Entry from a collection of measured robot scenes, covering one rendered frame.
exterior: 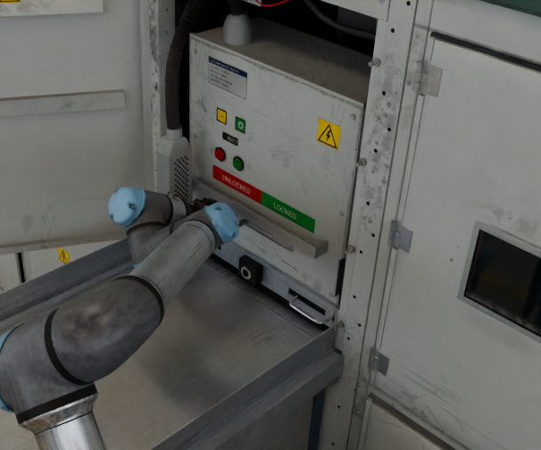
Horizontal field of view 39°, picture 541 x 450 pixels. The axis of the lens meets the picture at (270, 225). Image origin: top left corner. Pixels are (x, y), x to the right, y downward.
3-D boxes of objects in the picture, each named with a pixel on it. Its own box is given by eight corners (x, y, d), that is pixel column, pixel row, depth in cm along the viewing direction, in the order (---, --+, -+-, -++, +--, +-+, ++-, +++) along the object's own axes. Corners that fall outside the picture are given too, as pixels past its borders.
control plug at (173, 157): (170, 212, 180) (169, 145, 171) (156, 204, 183) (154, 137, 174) (195, 201, 185) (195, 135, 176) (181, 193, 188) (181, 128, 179)
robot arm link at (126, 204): (110, 235, 146) (101, 194, 149) (150, 240, 155) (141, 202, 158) (138, 217, 142) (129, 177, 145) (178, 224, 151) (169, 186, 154)
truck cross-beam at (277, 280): (340, 334, 168) (343, 312, 165) (179, 231, 199) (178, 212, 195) (354, 324, 171) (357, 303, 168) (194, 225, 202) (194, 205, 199)
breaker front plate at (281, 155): (333, 312, 167) (358, 108, 142) (187, 220, 195) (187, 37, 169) (337, 309, 168) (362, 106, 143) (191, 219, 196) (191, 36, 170)
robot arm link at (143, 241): (177, 266, 139) (163, 211, 142) (129, 287, 143) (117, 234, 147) (201, 270, 146) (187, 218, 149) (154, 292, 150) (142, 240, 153)
